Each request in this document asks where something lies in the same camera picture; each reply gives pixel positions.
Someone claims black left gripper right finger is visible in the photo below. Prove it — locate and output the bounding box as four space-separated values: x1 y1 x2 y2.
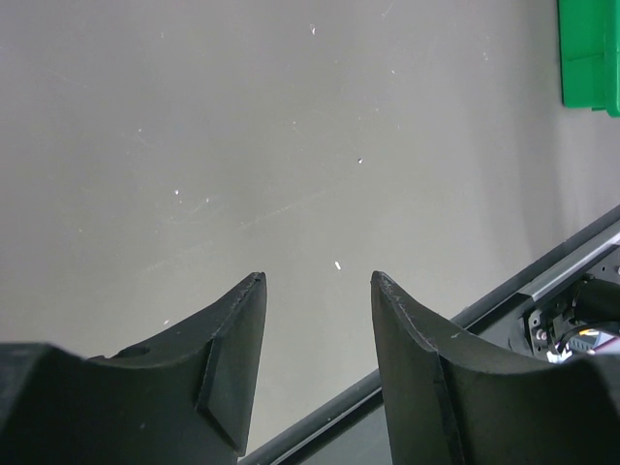
371 271 619 464

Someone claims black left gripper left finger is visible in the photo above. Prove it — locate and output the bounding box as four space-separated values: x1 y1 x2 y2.
1 272 266 464

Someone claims green plastic bin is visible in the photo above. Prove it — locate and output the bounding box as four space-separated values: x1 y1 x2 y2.
558 0 619 118

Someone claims aluminium frame rail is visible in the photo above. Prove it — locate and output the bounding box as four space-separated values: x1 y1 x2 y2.
241 205 620 465

